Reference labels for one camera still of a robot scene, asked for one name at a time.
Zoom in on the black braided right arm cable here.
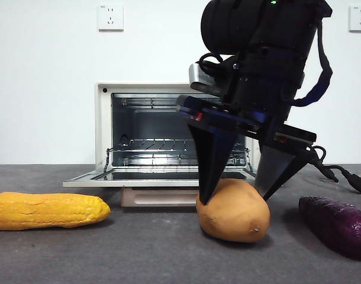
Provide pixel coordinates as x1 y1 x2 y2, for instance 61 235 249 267
291 0 334 108

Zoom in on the pale grey right wrist camera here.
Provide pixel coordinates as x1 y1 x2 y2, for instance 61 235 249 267
188 62 228 97

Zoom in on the black oven power cable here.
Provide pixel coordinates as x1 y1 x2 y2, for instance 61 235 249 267
310 145 361 195

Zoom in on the black right camera cable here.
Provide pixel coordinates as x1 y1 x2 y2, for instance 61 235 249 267
198 52 239 80

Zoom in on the yellow corn cob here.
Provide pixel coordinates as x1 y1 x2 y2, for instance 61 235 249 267
0 191 111 231

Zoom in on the purple eggplant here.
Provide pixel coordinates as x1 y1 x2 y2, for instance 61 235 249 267
298 195 361 262

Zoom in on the glass oven door beige handle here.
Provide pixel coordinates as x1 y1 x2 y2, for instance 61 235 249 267
63 168 257 208

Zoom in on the metal wire oven rack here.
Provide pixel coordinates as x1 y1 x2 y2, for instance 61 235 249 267
105 137 254 172

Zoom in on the white wall socket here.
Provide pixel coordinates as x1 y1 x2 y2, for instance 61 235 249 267
349 5 361 33
98 4 124 32

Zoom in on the white Toshiba toaster oven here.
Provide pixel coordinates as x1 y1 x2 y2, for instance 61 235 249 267
94 82 261 178

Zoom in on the brown potato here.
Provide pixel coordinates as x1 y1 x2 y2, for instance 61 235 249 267
196 179 271 244

